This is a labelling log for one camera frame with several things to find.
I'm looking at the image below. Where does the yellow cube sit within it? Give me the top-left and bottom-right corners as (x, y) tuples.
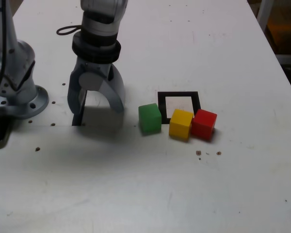
(169, 109), (194, 142)

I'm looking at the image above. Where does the white metal post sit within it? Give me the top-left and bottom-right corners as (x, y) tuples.
(256, 0), (276, 33)

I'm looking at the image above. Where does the long black cable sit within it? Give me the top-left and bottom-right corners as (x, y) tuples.
(0, 0), (10, 105)

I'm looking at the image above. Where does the black tape square outline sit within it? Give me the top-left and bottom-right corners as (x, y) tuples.
(157, 91), (201, 125)

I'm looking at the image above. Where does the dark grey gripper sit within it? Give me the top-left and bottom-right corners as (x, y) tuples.
(67, 57), (126, 115)

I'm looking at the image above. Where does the red cube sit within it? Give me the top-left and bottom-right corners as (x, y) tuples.
(190, 109), (218, 141)

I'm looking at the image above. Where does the looped black cable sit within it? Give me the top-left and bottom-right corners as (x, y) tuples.
(56, 25), (83, 37)

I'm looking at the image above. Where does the white metal crossbar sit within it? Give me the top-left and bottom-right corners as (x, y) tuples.
(276, 54), (291, 65)

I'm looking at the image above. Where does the green cube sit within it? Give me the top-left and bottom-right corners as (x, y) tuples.
(138, 103), (162, 135)

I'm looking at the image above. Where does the black tape strip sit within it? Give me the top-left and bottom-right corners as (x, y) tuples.
(72, 89), (88, 127)

